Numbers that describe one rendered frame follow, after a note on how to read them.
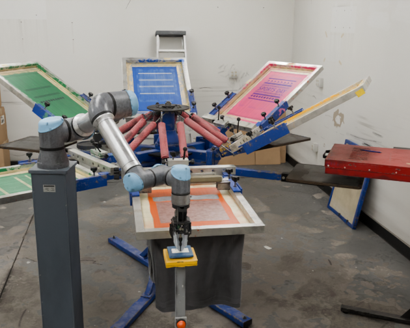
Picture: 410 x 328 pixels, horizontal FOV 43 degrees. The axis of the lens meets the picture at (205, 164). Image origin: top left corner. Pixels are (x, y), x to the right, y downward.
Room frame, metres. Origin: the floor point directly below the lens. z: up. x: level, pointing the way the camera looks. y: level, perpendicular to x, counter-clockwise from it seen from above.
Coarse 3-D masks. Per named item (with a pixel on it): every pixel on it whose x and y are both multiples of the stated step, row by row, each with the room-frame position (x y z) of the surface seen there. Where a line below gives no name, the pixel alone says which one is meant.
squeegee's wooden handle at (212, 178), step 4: (192, 176) 2.78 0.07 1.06; (196, 176) 2.77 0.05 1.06; (200, 176) 2.77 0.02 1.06; (204, 176) 2.77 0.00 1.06; (208, 176) 2.77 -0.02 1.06; (212, 176) 2.76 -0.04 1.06; (216, 176) 2.77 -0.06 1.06; (220, 176) 2.77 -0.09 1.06; (192, 180) 2.74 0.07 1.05; (196, 180) 2.74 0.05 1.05; (200, 180) 2.74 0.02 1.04; (204, 180) 2.75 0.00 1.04; (208, 180) 2.75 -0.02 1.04; (212, 180) 2.76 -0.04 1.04; (216, 180) 2.76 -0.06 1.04; (220, 180) 2.76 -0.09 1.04
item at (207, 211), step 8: (192, 192) 2.81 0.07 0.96; (200, 192) 2.81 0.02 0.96; (208, 192) 2.81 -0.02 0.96; (216, 192) 2.82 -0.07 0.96; (192, 200) 2.67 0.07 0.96; (200, 200) 2.67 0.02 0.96; (208, 200) 2.67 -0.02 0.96; (216, 200) 2.67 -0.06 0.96; (224, 200) 2.67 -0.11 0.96; (192, 208) 2.54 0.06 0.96; (200, 208) 2.55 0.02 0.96; (208, 208) 2.55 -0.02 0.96; (216, 208) 2.55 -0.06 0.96; (224, 208) 2.55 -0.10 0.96; (200, 216) 2.43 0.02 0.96; (208, 216) 2.43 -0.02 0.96; (216, 216) 2.44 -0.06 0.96; (224, 216) 2.44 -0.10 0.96; (232, 216) 2.44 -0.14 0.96; (200, 224) 2.33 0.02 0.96; (208, 224) 2.33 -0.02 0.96; (216, 224) 2.33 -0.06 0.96; (224, 224) 2.33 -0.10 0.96
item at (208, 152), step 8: (200, 136) 3.87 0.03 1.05; (144, 144) 3.69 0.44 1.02; (192, 144) 3.72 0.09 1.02; (200, 144) 3.77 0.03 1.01; (208, 144) 3.76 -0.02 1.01; (136, 152) 3.35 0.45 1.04; (144, 152) 3.46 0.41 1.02; (152, 152) 3.49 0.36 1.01; (200, 152) 3.50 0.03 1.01; (208, 152) 3.43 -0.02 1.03; (216, 152) 3.44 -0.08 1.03; (144, 160) 3.45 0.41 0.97; (208, 160) 3.43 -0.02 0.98; (216, 160) 3.49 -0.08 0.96
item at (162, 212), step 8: (152, 192) 2.80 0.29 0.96; (160, 192) 2.80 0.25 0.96; (168, 192) 2.80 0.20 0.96; (152, 200) 2.66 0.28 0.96; (168, 200) 2.66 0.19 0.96; (152, 208) 2.54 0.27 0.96; (160, 208) 2.54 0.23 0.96; (168, 208) 2.54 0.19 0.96; (152, 216) 2.42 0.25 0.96; (160, 216) 2.43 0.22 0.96; (168, 216) 2.43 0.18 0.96; (192, 216) 2.43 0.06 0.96; (160, 224) 2.32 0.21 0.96; (168, 224) 2.32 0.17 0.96; (192, 224) 2.33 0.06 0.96
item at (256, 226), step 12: (240, 204) 2.55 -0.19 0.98; (252, 216) 2.35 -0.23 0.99; (144, 228) 2.18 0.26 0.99; (156, 228) 2.18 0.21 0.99; (168, 228) 2.18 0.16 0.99; (192, 228) 2.19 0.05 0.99; (204, 228) 2.19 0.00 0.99; (216, 228) 2.20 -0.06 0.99; (228, 228) 2.21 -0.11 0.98; (240, 228) 2.22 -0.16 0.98; (252, 228) 2.23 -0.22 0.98; (264, 228) 2.24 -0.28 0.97
